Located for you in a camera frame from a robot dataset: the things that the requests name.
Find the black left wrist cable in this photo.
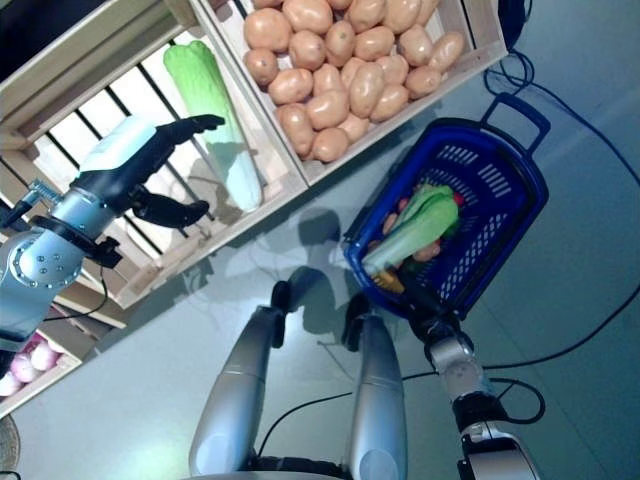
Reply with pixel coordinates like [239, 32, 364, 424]
[47, 264, 109, 321]

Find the black left robot foot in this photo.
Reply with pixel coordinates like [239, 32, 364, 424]
[269, 280, 291, 349]

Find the light slatted wooden crate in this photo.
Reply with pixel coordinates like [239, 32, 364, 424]
[0, 0, 309, 309]

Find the wooden potato crate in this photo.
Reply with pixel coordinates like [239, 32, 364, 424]
[192, 0, 509, 187]

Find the black robot foot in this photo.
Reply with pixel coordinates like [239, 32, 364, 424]
[342, 294, 374, 351]
[269, 280, 291, 349]

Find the black right robot foot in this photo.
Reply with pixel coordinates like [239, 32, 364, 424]
[342, 294, 374, 351]

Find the wooden onion crate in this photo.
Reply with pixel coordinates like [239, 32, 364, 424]
[0, 299, 109, 419]

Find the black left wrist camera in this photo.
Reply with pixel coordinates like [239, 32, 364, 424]
[92, 238, 124, 269]

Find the green white napa cabbage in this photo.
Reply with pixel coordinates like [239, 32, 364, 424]
[163, 40, 264, 212]
[362, 185, 461, 274]

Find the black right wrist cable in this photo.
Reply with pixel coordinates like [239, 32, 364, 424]
[487, 377, 546, 425]

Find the round wicker basket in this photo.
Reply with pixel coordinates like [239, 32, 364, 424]
[0, 417, 21, 479]

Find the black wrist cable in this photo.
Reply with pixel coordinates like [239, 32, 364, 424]
[47, 264, 109, 321]
[487, 377, 546, 425]

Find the grey robot torso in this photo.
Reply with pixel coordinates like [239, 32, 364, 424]
[239, 453, 351, 480]

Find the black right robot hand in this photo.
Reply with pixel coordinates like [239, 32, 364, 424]
[407, 285, 474, 346]

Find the blue plastic shopping basket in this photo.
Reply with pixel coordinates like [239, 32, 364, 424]
[343, 93, 550, 321]

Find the yellow corn cob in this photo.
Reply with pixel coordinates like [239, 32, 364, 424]
[372, 271, 406, 295]

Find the white pink onion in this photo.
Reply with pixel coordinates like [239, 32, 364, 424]
[7, 355, 37, 384]

